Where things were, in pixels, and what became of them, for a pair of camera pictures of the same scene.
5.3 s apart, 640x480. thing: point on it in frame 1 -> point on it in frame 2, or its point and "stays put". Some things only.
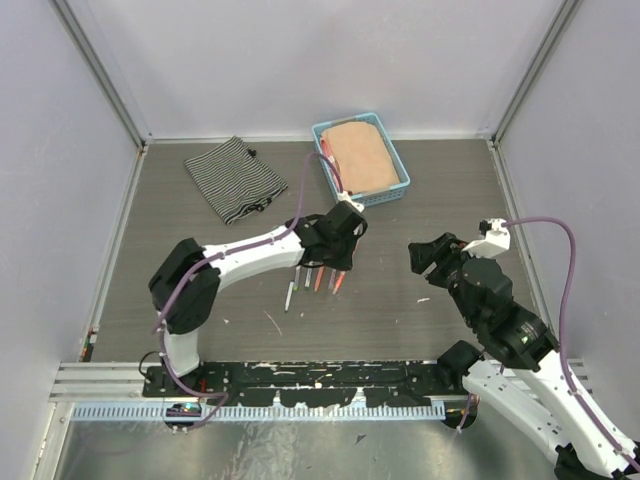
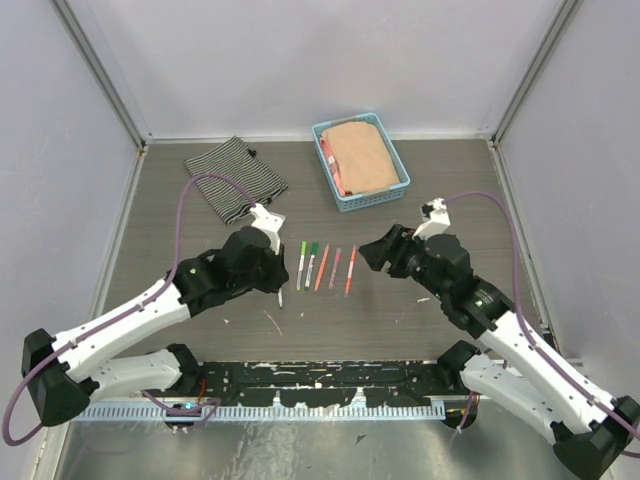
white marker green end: [308, 279] stays put
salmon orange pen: [319, 274] stays put
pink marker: [332, 278] stays put
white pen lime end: [296, 285] stays put
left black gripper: [345, 262] -> [279, 275]
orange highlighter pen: [341, 274] -> [351, 268]
